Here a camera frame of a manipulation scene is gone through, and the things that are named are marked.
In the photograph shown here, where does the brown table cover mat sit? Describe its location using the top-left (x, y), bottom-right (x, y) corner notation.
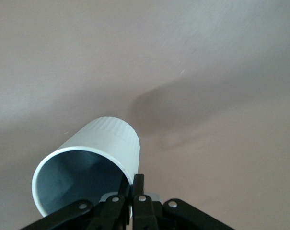
top-left (0, 0), bottom-right (290, 230)

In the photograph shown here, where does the white ceramic mug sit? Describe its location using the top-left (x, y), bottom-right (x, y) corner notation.
top-left (31, 116), bottom-right (141, 219)

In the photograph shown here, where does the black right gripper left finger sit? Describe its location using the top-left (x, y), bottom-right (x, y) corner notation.
top-left (86, 176), bottom-right (131, 230)

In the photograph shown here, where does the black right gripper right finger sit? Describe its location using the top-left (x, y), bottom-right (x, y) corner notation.
top-left (132, 173), bottom-right (158, 230)

